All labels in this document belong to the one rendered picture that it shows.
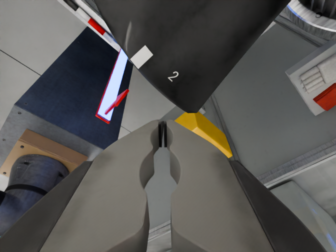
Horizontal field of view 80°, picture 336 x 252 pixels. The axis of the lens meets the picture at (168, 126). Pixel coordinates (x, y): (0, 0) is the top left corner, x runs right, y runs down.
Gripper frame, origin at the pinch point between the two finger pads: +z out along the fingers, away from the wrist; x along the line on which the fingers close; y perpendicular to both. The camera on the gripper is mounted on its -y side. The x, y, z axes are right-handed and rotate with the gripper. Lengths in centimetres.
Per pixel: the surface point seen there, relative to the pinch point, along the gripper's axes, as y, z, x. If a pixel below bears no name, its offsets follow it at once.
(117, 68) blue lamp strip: 6.2, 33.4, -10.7
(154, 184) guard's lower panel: 97, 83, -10
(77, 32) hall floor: 11, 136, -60
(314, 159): 42, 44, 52
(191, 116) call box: 20.0, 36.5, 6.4
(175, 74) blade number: 2.7, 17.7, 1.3
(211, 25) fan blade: -3.5, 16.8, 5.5
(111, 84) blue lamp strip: 7.2, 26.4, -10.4
